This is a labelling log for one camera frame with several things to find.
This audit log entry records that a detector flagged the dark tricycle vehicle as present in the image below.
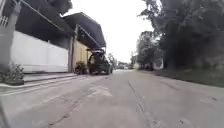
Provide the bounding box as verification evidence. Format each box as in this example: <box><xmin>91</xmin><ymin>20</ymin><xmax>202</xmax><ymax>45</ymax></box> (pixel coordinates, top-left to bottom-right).
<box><xmin>74</xmin><ymin>48</ymin><xmax>114</xmax><ymax>76</ymax></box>

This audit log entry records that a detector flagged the building with dark canopy roof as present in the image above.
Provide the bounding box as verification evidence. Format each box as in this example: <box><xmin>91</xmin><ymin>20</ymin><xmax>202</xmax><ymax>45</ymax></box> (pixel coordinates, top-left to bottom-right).
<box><xmin>13</xmin><ymin>0</ymin><xmax>108</xmax><ymax>73</ymax></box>

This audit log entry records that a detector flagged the white wall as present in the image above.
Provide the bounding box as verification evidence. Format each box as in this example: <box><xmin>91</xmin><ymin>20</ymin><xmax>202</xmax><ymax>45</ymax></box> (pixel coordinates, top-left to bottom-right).
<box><xmin>10</xmin><ymin>30</ymin><xmax>70</xmax><ymax>74</ymax></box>

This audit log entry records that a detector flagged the potted bush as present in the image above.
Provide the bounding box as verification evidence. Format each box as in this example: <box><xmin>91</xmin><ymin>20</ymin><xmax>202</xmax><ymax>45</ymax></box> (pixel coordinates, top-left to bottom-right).
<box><xmin>0</xmin><ymin>62</ymin><xmax>26</xmax><ymax>86</ymax></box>

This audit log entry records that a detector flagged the concrete pavement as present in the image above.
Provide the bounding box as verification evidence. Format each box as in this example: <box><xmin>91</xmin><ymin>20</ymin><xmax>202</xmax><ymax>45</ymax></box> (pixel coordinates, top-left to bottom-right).
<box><xmin>0</xmin><ymin>72</ymin><xmax>88</xmax><ymax>96</ymax></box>

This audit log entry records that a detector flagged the pale pillar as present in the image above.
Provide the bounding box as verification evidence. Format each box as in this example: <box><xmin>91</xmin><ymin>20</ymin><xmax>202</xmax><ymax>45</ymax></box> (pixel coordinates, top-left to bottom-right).
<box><xmin>0</xmin><ymin>0</ymin><xmax>22</xmax><ymax>73</ymax></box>

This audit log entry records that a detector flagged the grass verge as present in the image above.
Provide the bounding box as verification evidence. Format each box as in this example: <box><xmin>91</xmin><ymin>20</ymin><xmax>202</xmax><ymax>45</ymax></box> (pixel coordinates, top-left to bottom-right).
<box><xmin>139</xmin><ymin>68</ymin><xmax>224</xmax><ymax>88</ymax></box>

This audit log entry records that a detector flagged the row of trees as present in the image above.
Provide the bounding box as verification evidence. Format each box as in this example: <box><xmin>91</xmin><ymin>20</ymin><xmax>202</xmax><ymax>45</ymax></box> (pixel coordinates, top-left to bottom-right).
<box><xmin>130</xmin><ymin>0</ymin><xmax>224</xmax><ymax>72</ymax></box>

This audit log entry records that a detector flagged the grey concrete road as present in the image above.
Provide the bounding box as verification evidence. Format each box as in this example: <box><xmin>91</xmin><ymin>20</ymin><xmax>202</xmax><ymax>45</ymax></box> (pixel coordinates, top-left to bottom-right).
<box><xmin>0</xmin><ymin>69</ymin><xmax>224</xmax><ymax>128</ymax></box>

